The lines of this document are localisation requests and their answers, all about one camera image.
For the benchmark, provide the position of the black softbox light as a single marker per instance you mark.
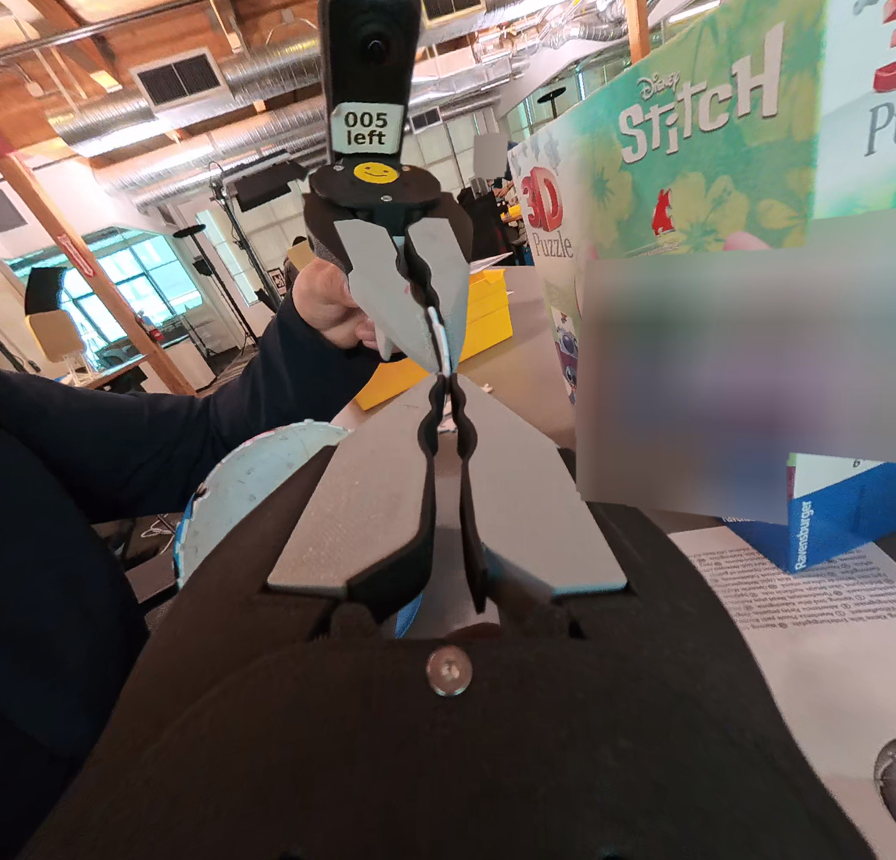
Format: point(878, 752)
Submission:
point(45, 289)

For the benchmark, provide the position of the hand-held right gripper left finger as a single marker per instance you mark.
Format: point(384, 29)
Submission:
point(350, 517)

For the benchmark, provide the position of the person's left hand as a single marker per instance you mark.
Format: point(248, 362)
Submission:
point(325, 300)

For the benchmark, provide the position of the blue puzzle ball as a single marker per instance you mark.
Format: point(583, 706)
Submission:
point(245, 482)

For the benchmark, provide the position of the black studio light panel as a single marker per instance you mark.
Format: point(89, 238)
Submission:
point(269, 184)

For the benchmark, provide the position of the wooden post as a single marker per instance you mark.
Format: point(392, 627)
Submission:
point(91, 272)

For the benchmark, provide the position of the white instruction sheet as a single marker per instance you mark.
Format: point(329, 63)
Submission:
point(770, 664)

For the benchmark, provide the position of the person's left forearm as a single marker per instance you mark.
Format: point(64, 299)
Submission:
point(175, 440)

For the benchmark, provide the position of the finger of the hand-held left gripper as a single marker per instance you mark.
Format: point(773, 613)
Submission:
point(378, 279)
point(448, 265)

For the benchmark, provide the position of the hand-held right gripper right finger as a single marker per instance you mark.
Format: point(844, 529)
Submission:
point(532, 517)

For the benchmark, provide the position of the cardboard puzzle box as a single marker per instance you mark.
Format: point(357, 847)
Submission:
point(700, 174)

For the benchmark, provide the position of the yellow plastic bin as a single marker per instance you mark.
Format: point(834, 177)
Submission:
point(483, 321)

